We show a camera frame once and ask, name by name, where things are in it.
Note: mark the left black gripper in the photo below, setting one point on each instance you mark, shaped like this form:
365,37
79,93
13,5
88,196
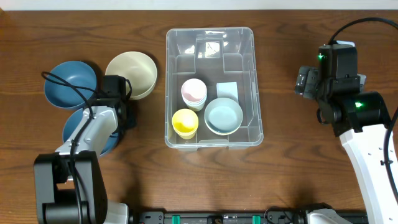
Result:
130,121

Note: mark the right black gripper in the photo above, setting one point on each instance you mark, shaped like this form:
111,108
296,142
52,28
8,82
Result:
318,78

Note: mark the cream large bowl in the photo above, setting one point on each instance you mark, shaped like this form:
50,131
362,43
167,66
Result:
139,69

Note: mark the yellow cup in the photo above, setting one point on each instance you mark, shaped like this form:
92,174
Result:
185,121
185,133

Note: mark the pink cup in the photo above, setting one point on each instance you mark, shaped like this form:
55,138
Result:
194,90

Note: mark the clear plastic storage container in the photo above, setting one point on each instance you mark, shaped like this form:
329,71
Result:
213,55

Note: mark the grey small bowl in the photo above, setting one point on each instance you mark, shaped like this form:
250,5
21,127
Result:
223,116

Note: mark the cream white cup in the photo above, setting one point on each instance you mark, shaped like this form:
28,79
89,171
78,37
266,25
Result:
195,107

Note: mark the light blue cup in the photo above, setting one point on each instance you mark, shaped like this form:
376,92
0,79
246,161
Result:
194,103

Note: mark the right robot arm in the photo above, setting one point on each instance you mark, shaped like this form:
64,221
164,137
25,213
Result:
360,120

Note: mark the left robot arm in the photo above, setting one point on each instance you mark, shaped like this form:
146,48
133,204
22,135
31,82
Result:
69,186

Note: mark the dark blue bowl upper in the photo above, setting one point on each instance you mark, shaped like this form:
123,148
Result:
70,84

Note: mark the dark blue bowl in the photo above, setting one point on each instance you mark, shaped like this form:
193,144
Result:
72,123
70,84

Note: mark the dark blue bowl lower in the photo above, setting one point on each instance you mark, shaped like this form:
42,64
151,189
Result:
72,123

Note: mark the white paper label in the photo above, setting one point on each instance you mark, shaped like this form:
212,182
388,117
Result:
227,90

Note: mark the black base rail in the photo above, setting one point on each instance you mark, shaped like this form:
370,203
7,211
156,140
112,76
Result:
272,216

